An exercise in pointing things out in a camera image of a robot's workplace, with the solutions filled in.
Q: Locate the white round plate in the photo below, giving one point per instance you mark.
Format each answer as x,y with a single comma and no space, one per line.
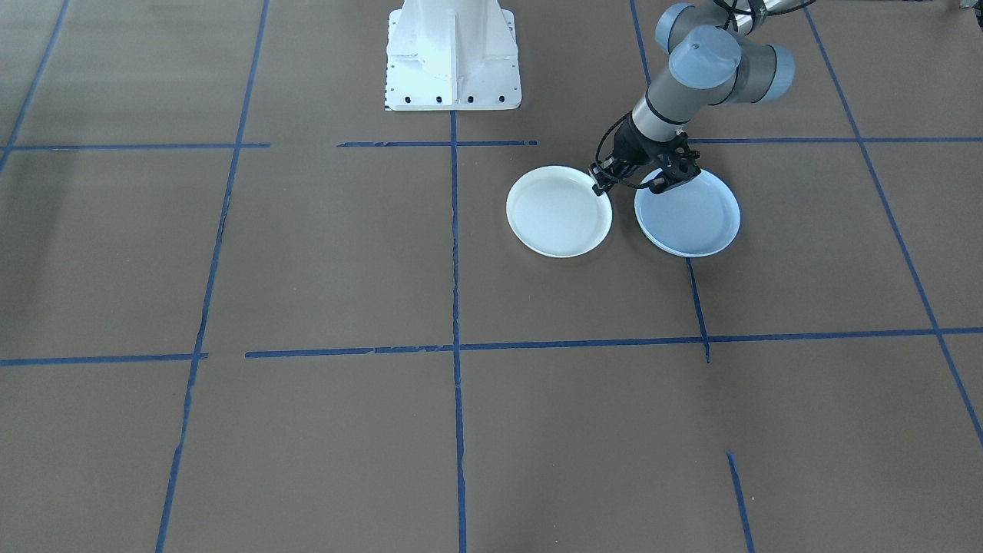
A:
557,215

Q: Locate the light blue round plate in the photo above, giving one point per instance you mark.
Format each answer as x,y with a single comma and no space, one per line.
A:
691,219
687,255

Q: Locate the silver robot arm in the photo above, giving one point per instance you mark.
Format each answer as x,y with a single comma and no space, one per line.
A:
722,69

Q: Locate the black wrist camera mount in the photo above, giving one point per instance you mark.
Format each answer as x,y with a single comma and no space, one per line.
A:
686,160

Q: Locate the white pedestal column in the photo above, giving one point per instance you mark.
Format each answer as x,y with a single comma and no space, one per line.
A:
453,54

